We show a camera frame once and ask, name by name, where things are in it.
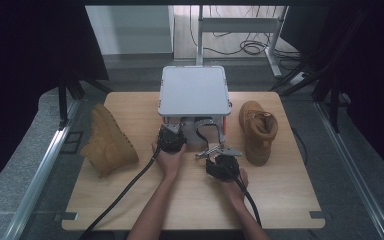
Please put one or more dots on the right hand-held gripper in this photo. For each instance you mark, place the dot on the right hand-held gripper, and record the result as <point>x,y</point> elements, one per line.
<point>223,166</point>

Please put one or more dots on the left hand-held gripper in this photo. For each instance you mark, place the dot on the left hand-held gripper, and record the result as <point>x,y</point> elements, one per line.
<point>171,140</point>

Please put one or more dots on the tan suede boot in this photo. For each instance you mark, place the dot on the tan suede boot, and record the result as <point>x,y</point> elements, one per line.
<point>110,143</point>
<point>256,133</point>

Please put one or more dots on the person's left hand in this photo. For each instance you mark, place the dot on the person's left hand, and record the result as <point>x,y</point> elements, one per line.
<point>170,163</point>

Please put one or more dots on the person's right hand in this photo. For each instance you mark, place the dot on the person's right hand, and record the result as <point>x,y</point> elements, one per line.
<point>235,191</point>

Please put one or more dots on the white power strip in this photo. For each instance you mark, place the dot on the white power strip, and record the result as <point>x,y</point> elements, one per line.
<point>298,78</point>

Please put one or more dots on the white cabinet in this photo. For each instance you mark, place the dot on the white cabinet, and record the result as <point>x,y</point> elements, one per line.
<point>130,30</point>

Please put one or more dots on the black curtain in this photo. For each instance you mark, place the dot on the black curtain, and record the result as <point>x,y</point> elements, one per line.
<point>373,66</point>
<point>20,50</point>

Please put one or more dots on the black square floor bracket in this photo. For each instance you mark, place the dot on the black square floor bracket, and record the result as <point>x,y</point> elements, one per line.
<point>72,142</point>

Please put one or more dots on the aluminium rail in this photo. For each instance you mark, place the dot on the aluminium rail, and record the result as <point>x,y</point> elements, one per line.
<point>40,176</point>
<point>353,173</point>

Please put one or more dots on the white metal desk frame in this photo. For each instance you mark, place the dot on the white metal desk frame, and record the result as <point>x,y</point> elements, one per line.
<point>236,25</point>

